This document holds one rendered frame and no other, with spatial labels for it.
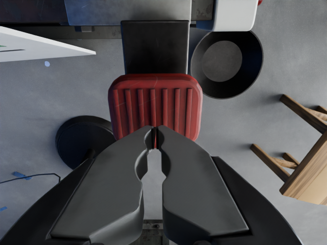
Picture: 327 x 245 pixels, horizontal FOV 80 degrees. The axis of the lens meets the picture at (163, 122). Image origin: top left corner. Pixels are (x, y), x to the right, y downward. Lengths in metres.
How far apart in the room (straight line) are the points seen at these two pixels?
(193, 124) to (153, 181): 1.09
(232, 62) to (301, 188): 0.59
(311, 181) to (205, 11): 0.82
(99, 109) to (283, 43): 0.88
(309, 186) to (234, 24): 0.81
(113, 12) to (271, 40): 0.83
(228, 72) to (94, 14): 0.78
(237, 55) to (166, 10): 0.74
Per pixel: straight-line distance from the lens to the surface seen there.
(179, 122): 0.15
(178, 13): 0.25
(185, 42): 0.19
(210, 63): 0.93
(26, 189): 1.51
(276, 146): 1.26
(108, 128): 1.02
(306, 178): 0.96
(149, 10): 0.25
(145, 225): 1.50
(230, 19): 0.28
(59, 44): 0.65
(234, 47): 0.95
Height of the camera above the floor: 0.89
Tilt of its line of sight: 63 degrees down
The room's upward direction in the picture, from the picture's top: 178 degrees clockwise
